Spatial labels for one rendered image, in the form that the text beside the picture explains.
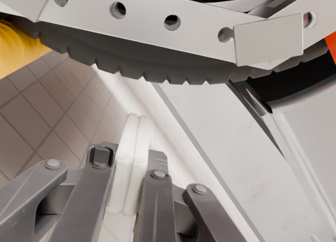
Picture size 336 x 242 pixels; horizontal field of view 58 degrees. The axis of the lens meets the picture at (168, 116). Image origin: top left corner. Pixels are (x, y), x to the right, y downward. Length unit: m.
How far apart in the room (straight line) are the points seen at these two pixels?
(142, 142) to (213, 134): 4.29
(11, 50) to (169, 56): 0.16
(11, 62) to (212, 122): 4.08
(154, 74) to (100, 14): 0.12
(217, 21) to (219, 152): 4.36
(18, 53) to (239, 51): 0.23
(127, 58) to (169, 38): 0.10
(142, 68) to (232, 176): 4.56
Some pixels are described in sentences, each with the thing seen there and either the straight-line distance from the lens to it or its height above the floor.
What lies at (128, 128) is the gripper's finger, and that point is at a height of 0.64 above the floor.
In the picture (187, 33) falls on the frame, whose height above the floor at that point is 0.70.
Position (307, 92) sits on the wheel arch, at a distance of 0.49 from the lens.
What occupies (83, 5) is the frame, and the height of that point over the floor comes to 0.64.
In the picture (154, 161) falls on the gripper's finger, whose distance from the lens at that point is 0.16.
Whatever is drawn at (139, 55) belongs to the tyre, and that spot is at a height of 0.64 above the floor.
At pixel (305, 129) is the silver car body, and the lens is 0.50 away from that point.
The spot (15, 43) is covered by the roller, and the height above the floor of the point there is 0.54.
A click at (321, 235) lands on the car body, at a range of 2.96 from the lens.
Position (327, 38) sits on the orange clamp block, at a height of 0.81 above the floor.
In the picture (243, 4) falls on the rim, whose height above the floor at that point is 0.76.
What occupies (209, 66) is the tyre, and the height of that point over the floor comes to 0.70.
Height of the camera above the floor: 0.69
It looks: 10 degrees down
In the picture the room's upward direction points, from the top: 59 degrees clockwise
